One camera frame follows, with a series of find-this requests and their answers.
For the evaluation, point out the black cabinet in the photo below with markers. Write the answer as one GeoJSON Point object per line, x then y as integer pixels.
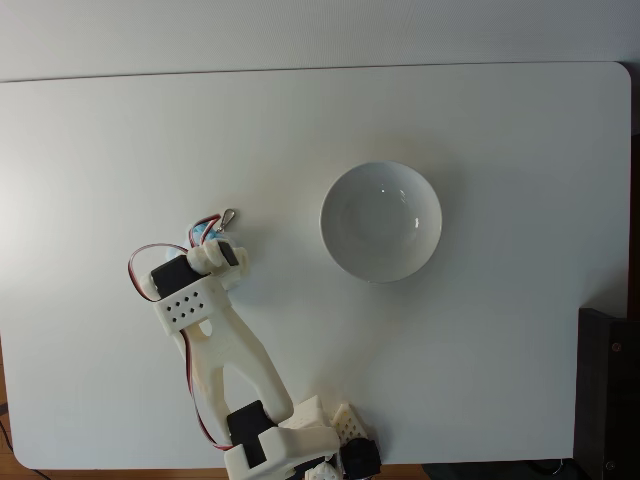
{"type": "Point", "coordinates": [607, 400]}

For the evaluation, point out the skyblue plush bear doll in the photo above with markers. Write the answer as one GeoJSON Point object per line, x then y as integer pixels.
{"type": "Point", "coordinates": [202, 234]}

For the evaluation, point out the white ceramic bowl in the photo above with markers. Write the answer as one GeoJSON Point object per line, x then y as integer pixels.
{"type": "Point", "coordinates": [381, 221]}

